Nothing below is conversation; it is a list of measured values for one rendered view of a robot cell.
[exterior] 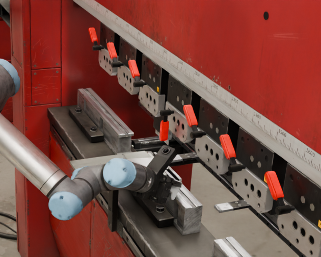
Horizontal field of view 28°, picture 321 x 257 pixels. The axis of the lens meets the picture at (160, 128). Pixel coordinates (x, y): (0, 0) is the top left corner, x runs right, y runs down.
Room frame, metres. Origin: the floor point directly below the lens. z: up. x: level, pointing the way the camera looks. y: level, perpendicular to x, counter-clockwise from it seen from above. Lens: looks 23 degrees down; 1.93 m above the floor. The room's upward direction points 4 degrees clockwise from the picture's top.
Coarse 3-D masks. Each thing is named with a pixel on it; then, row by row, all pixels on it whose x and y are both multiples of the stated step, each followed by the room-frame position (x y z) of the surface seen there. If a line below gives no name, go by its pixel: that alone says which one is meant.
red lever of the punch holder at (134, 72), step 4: (132, 60) 1.95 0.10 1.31; (128, 64) 1.94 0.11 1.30; (132, 64) 1.93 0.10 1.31; (136, 64) 1.94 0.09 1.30; (132, 68) 1.92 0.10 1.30; (136, 68) 1.92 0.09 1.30; (132, 72) 1.91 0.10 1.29; (136, 72) 1.91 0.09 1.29; (132, 76) 1.91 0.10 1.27; (136, 76) 1.91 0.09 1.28; (136, 80) 1.90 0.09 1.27; (136, 84) 1.88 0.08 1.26; (140, 84) 1.88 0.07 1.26; (144, 84) 1.90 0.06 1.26
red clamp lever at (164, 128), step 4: (160, 112) 1.70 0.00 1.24; (164, 112) 1.70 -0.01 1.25; (168, 112) 1.70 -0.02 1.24; (172, 112) 1.71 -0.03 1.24; (164, 116) 1.70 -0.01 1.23; (164, 120) 1.70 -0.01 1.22; (160, 124) 1.70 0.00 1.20; (164, 124) 1.70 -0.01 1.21; (168, 124) 1.70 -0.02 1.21; (160, 128) 1.70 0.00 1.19; (164, 128) 1.70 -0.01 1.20; (168, 128) 1.70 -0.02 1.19; (160, 132) 1.70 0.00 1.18; (164, 132) 1.70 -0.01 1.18; (160, 136) 1.70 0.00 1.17; (164, 136) 1.70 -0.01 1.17; (160, 140) 1.70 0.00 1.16; (164, 140) 1.70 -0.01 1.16
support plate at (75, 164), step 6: (108, 156) 1.89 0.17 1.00; (114, 156) 1.89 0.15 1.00; (120, 156) 1.89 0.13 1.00; (126, 156) 1.90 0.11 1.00; (132, 156) 1.90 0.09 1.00; (138, 156) 1.90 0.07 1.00; (144, 156) 1.91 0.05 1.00; (72, 162) 1.82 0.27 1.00; (78, 162) 1.83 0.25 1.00; (84, 162) 1.83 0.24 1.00; (90, 162) 1.83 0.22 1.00; (96, 162) 1.84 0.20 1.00; (102, 162) 1.84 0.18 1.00
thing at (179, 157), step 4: (192, 152) 1.95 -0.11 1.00; (176, 156) 1.91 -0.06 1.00; (180, 156) 1.91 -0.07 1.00; (184, 156) 1.92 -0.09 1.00; (188, 156) 1.92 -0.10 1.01; (192, 156) 1.92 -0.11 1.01; (196, 156) 1.92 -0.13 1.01; (176, 160) 1.89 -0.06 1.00; (180, 160) 1.89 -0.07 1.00; (184, 160) 1.90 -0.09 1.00
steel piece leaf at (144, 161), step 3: (123, 153) 1.87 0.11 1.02; (123, 156) 1.87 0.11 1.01; (126, 159) 1.83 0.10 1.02; (129, 159) 1.87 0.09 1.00; (132, 159) 1.87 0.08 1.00; (135, 159) 1.87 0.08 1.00; (138, 159) 1.88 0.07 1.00; (141, 159) 1.88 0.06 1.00; (144, 159) 1.88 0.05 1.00; (147, 159) 1.88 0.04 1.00; (150, 159) 1.88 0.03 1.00; (135, 162) 1.85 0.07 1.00; (138, 162) 1.85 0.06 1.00; (141, 162) 1.85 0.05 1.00; (144, 162) 1.86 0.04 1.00; (147, 162) 1.86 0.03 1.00; (144, 165) 1.83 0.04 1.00
